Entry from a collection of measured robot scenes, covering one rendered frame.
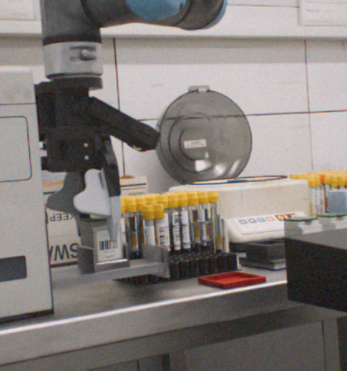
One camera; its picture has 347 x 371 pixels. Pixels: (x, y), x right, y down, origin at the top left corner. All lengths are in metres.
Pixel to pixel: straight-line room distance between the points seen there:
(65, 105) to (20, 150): 0.09
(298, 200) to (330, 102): 0.59
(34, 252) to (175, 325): 0.20
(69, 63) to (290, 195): 0.62
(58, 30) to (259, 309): 0.45
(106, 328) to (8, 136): 0.26
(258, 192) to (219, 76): 0.47
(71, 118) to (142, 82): 0.74
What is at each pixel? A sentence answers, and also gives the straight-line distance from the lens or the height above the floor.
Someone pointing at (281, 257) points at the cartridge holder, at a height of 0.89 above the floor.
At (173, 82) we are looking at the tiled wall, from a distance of 1.76.
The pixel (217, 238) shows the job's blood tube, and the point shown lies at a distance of 1.20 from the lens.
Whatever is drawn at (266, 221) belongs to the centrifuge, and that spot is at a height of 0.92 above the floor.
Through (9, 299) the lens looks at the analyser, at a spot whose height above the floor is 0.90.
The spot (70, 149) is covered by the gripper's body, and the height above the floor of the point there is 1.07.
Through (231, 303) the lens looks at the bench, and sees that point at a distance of 1.02.
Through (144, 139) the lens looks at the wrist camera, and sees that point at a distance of 1.02.
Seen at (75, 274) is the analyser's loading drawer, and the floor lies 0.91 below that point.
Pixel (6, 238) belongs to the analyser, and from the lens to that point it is 0.93.
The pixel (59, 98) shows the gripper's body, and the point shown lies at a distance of 0.98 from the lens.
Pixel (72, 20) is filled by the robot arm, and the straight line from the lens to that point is 0.98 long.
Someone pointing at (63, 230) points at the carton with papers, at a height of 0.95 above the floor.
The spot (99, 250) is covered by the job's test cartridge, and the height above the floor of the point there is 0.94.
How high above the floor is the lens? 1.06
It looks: 3 degrees down
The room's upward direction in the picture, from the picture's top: 4 degrees counter-clockwise
